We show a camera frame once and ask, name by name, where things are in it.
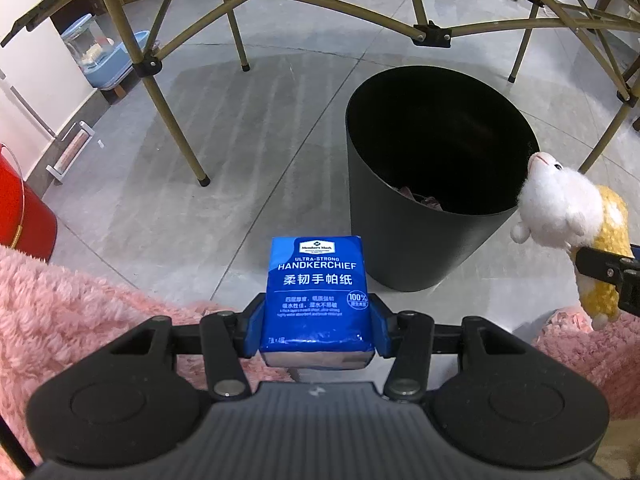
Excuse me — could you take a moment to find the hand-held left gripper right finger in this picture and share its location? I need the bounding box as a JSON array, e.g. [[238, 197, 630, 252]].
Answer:
[[369, 300, 517, 402]]

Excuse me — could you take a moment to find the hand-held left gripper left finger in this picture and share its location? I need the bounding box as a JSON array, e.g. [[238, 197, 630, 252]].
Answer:
[[122, 292, 268, 402]]

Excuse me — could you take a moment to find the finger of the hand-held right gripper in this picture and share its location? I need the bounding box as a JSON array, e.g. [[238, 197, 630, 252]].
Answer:
[[573, 245, 640, 319]]

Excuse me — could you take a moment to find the blue tissue packet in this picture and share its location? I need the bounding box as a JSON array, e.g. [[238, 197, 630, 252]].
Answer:
[[258, 235, 376, 369]]

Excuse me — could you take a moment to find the white and yellow sheep plush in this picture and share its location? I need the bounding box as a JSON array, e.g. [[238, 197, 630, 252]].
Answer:
[[510, 151, 631, 331]]

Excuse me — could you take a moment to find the black trash bin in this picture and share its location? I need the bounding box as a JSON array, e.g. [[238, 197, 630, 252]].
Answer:
[[345, 66, 541, 292]]

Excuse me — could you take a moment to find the pink pleated cloth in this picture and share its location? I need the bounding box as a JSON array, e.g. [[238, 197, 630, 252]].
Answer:
[[394, 184, 447, 212]]

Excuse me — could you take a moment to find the red plastic bucket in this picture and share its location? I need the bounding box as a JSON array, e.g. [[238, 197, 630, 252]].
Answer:
[[0, 142, 59, 264]]

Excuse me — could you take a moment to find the tan slatted folding table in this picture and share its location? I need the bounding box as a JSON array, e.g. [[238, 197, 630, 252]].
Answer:
[[0, 0, 640, 189]]

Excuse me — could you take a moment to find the blue plastic container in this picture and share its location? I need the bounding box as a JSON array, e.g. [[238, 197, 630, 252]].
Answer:
[[60, 15, 151, 94]]

